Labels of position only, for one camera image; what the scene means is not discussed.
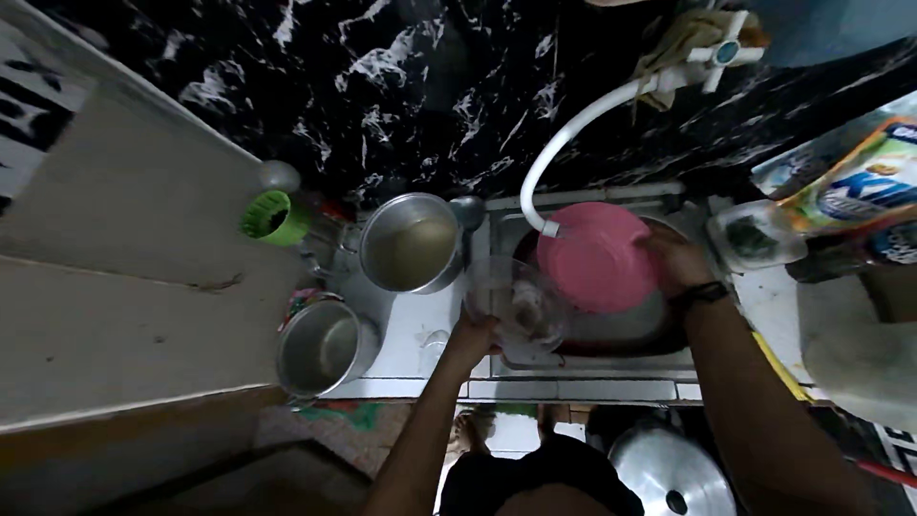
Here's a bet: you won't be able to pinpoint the large round metal lid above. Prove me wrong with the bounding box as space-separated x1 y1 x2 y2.
608 426 737 516

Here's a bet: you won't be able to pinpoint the stainless steel sink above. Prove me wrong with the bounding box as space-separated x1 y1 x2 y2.
489 183 717 381

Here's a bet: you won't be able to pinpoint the orange green detergent packet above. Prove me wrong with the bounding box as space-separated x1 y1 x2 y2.
777 118 917 236

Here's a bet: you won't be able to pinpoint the red stick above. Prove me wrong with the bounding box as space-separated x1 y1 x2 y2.
848 457 917 490

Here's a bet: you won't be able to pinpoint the blue white plastic packet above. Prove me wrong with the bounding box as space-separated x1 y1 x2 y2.
751 126 861 199

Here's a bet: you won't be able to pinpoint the empty metal pot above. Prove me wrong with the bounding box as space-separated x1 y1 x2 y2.
277 292 381 411

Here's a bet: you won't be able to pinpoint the yellow flat strip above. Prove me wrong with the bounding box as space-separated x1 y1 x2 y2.
751 330 815 403

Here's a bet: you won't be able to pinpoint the person's left forearm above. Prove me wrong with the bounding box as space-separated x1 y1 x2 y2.
363 350 477 516

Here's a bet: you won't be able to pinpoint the green plastic cup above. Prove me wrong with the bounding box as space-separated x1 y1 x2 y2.
239 189 312 247

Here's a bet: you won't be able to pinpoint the metal pot with cloudy liquid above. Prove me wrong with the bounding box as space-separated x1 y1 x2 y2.
341 192 465 295

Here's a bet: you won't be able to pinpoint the dark bottle with label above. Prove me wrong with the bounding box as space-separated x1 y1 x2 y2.
785 215 917 285

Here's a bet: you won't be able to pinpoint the pink plastic bowl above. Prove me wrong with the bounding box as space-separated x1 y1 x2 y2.
537 201 661 315

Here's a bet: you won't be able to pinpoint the clear drinking glass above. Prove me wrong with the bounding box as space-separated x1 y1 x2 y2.
418 329 451 376

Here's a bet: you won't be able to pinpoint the clear tub with green scourer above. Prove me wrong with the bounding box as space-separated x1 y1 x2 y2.
707 199 808 273

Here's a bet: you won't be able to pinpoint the clear plastic bowl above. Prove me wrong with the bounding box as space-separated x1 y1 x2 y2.
464 256 571 358

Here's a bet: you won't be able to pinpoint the brown cloth rag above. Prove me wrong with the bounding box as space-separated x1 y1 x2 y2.
630 9 768 113

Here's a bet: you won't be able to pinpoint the person's left hand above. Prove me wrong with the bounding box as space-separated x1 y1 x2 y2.
448 307 504 374

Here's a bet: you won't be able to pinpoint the round silver metal ladle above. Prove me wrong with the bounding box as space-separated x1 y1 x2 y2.
448 195 487 233

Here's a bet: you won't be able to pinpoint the blue plastic container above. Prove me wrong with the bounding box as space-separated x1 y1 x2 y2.
746 0 917 69

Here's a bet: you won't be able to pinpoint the white faucet hose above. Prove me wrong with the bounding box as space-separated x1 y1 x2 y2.
520 70 661 239

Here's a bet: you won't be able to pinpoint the white cross-handle tap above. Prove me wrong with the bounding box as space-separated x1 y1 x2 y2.
655 10 766 96

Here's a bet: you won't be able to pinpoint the multicoloured crumpled packet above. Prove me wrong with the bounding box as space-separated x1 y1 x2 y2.
278 287 341 333

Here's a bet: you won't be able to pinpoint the person's right forearm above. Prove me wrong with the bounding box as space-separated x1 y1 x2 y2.
675 281 876 516

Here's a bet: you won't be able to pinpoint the person's legs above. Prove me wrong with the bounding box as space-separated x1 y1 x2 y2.
438 404 646 516

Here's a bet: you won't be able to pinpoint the person's right hand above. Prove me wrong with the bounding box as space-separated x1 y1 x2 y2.
633 221 717 301

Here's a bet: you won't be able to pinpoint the person's body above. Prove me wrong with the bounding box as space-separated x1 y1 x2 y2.
494 483 618 516

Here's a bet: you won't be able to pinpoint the translucent round plastic container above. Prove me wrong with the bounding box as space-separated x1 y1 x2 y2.
801 321 917 434

